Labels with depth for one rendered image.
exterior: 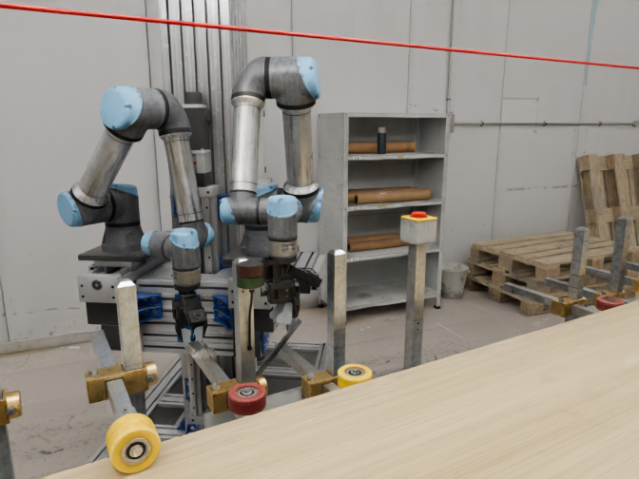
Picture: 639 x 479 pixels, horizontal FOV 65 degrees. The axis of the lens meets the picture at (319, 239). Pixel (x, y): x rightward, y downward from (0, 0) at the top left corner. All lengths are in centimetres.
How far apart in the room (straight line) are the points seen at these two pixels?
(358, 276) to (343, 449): 338
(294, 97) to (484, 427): 96
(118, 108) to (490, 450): 120
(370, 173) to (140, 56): 190
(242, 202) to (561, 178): 451
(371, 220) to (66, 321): 240
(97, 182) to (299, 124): 63
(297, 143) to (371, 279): 293
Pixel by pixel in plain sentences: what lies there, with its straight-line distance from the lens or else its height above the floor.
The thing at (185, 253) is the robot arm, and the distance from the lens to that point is 142.
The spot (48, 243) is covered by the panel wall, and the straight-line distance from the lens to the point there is 372.
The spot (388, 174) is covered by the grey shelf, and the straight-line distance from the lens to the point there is 425.
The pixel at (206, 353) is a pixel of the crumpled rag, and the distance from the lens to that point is 140.
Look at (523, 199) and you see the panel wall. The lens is 525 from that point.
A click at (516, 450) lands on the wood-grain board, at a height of 90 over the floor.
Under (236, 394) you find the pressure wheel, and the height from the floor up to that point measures 91.
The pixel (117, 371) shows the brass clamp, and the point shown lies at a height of 97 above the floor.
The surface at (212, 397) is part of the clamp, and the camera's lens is 121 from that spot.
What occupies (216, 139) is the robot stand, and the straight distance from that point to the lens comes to 187.
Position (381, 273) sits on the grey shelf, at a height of 22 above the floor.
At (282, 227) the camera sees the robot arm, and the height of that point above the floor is 121.
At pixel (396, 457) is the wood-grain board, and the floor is 90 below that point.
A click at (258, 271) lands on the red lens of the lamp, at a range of 108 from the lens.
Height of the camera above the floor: 146
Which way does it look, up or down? 13 degrees down
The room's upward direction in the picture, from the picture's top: straight up
